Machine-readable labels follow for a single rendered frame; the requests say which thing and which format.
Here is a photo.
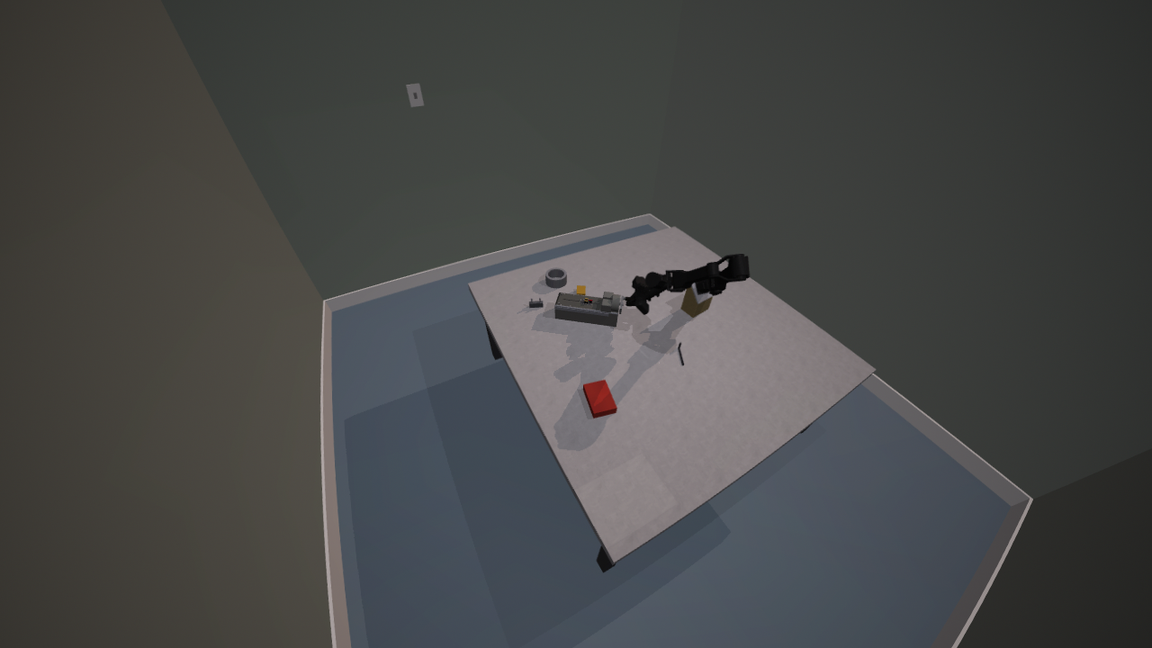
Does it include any red block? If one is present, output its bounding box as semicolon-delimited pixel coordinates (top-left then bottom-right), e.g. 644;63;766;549
583;380;617;419

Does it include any dark grey ring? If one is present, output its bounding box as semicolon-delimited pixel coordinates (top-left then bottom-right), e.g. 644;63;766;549
545;268;567;288

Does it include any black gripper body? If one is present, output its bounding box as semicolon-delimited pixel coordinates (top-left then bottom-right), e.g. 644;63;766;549
635;287;660;315

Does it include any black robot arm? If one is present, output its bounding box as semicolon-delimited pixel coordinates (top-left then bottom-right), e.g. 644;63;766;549
632;254;750;296

